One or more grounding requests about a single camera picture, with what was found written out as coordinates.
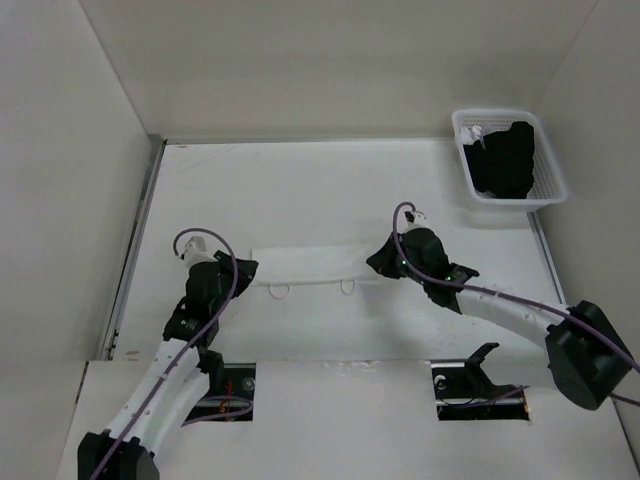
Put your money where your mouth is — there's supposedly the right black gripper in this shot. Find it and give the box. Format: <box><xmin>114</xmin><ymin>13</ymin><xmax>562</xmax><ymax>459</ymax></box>
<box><xmin>366</xmin><ymin>231</ymin><xmax>429</xmax><ymax>285</ymax></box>

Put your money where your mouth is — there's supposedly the white tank top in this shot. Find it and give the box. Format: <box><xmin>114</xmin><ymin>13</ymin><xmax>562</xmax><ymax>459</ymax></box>
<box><xmin>250</xmin><ymin>243</ymin><xmax>383</xmax><ymax>300</ymax></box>

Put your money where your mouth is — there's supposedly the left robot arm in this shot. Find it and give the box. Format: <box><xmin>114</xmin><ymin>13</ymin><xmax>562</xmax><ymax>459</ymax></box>
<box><xmin>77</xmin><ymin>244</ymin><xmax>259</xmax><ymax>479</ymax></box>

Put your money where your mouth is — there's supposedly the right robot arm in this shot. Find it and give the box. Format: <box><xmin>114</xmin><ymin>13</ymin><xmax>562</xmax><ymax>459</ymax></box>
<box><xmin>366</xmin><ymin>227</ymin><xmax>639</xmax><ymax>410</ymax></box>

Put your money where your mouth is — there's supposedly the black tank top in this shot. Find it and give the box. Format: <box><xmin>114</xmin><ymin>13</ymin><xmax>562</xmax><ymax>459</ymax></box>
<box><xmin>463</xmin><ymin>121</ymin><xmax>535</xmax><ymax>199</ymax></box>

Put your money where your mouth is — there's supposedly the small white cloth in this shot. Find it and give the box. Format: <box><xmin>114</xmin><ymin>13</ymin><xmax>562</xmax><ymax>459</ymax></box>
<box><xmin>459</xmin><ymin>125</ymin><xmax>483</xmax><ymax>145</ymax></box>

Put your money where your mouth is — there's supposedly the white plastic basket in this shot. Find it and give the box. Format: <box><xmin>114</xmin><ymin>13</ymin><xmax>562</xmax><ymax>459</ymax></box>
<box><xmin>451</xmin><ymin>107</ymin><xmax>569</xmax><ymax>213</ymax></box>

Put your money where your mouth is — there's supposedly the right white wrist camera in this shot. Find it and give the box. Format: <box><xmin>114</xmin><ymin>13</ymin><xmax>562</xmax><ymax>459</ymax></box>
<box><xmin>404</xmin><ymin>210</ymin><xmax>428</xmax><ymax>233</ymax></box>

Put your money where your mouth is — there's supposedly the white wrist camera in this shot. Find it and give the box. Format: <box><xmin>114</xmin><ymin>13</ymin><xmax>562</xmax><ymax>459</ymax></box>
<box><xmin>404</xmin><ymin>210</ymin><xmax>428</xmax><ymax>233</ymax></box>
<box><xmin>181</xmin><ymin>236</ymin><xmax>212</xmax><ymax>268</ymax></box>

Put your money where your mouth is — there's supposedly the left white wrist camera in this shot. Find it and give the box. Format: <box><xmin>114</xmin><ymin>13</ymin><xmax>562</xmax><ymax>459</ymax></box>
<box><xmin>181</xmin><ymin>236</ymin><xmax>212</xmax><ymax>268</ymax></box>

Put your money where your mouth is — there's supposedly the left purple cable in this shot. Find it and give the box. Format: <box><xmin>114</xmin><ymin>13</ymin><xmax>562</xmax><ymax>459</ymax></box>
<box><xmin>92</xmin><ymin>228</ymin><xmax>254</xmax><ymax>480</ymax></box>

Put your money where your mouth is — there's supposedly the purple cable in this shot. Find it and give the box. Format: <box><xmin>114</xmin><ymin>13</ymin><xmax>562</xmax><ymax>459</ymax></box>
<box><xmin>392</xmin><ymin>201</ymin><xmax>640</xmax><ymax>407</ymax></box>
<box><xmin>92</xmin><ymin>228</ymin><xmax>254</xmax><ymax>480</ymax></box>

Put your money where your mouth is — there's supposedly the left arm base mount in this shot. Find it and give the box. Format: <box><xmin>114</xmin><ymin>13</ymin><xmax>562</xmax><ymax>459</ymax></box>
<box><xmin>197</xmin><ymin>364</ymin><xmax>256</xmax><ymax>422</ymax></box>

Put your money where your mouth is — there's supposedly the metal table edge rail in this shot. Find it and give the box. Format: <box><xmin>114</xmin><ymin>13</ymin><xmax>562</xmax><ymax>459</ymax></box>
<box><xmin>100</xmin><ymin>134</ymin><xmax>167</xmax><ymax>360</ymax></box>

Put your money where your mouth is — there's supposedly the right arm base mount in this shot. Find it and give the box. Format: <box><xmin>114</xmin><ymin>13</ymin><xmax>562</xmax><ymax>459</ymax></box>
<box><xmin>431</xmin><ymin>342</ymin><xmax>530</xmax><ymax>421</ymax></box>

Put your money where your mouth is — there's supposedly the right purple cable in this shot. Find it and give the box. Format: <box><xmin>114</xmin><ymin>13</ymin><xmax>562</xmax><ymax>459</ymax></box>
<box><xmin>392</xmin><ymin>201</ymin><xmax>640</xmax><ymax>407</ymax></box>

